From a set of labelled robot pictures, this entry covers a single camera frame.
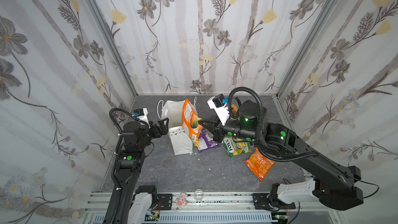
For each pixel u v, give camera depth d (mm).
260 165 841
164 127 646
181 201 717
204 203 750
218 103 438
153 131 629
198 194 770
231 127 458
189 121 574
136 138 526
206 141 929
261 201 737
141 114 621
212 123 480
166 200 739
